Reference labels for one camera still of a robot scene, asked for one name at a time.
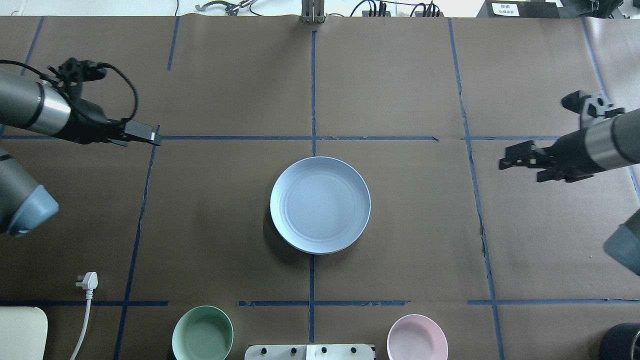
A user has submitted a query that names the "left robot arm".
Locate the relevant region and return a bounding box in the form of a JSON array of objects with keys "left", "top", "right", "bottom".
[{"left": 1, "top": 128, "right": 154, "bottom": 239}]

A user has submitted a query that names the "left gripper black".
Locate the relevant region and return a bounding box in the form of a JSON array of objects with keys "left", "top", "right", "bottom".
[{"left": 62, "top": 99, "right": 162, "bottom": 147}]

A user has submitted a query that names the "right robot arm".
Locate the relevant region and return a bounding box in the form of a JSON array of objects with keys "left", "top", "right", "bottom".
[{"left": 497, "top": 109, "right": 639, "bottom": 214}]

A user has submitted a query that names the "white toaster cord plug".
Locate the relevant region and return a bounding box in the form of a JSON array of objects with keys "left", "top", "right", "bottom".
[{"left": 70, "top": 271, "right": 99, "bottom": 360}]

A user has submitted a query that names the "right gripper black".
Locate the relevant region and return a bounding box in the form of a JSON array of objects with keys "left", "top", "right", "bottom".
[{"left": 498, "top": 131, "right": 599, "bottom": 183}]

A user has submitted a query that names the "black power box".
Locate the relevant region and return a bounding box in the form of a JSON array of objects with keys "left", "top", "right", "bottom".
[{"left": 476, "top": 0, "right": 560, "bottom": 19}]

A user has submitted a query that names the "blue plate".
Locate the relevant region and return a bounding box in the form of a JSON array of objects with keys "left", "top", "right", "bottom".
[{"left": 269, "top": 156, "right": 371, "bottom": 255}]

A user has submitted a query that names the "pink bowl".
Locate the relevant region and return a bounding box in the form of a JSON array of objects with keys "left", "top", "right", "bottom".
[{"left": 386, "top": 314, "right": 450, "bottom": 360}]

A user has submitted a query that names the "green bowl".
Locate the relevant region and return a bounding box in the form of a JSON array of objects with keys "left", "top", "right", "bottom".
[{"left": 171, "top": 305, "right": 234, "bottom": 360}]

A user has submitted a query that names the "aluminium frame post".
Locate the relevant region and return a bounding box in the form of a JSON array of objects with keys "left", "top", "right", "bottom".
[{"left": 300, "top": 0, "right": 327, "bottom": 25}]

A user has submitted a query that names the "blue saucepan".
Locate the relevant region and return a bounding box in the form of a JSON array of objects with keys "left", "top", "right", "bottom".
[{"left": 598, "top": 322, "right": 640, "bottom": 360}]

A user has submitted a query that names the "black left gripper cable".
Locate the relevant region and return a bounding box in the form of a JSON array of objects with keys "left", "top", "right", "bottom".
[{"left": 0, "top": 58, "right": 140, "bottom": 126}]

